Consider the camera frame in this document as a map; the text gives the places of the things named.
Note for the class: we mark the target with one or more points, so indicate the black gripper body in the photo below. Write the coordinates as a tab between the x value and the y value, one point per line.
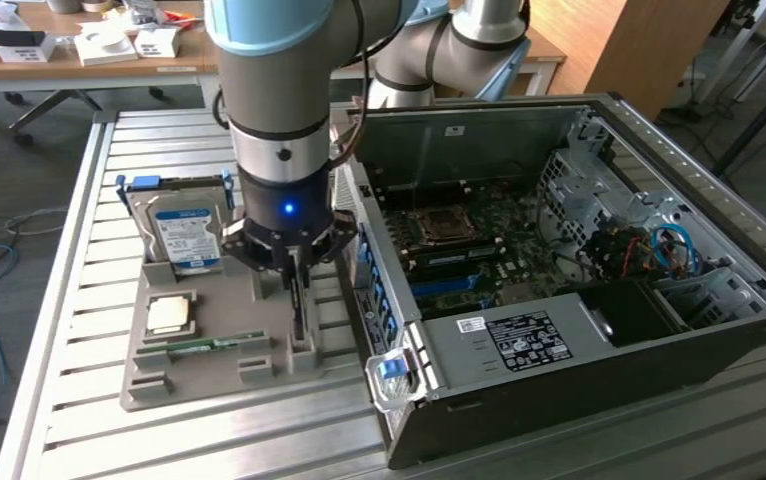
286	210

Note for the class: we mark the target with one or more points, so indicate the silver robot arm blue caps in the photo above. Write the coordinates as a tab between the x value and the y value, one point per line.
270	75

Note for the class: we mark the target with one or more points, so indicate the hard disk in blue carrier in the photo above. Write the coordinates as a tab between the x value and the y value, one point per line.
176	235

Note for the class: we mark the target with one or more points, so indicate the grey plastic parts rack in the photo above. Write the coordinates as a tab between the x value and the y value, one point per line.
223	310

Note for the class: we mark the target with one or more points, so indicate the metal CPU socket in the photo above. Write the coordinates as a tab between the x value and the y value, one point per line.
444	225

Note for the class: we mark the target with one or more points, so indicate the silver CPU chip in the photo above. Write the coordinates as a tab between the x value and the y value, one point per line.
168	315

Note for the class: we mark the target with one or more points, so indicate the green RAM stick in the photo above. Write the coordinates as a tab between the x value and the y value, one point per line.
203	344
456	256

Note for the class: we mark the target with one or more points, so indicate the blue expansion slot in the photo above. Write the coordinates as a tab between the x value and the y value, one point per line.
443	287

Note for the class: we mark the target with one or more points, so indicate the green motherboard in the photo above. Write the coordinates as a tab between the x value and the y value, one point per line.
523	260

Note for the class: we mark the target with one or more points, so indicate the grey power supply with label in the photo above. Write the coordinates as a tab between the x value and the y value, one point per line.
523	340

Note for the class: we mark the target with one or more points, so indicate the small white labelled box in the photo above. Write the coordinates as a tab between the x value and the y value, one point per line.
156	44

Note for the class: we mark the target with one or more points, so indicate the orange packet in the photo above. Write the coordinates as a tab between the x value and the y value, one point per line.
179	20

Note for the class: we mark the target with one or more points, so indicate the white box with tape roll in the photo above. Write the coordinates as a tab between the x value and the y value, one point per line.
106	45

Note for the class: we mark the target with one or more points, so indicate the open black PC case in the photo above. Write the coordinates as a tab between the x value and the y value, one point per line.
557	400

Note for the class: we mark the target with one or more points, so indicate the white box with black lid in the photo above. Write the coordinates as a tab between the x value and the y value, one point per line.
23	50

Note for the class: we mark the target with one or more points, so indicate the wooden cabinet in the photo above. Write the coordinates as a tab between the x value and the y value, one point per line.
623	40

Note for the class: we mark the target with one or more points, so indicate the grey metal disk bay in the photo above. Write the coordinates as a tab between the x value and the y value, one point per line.
723	300

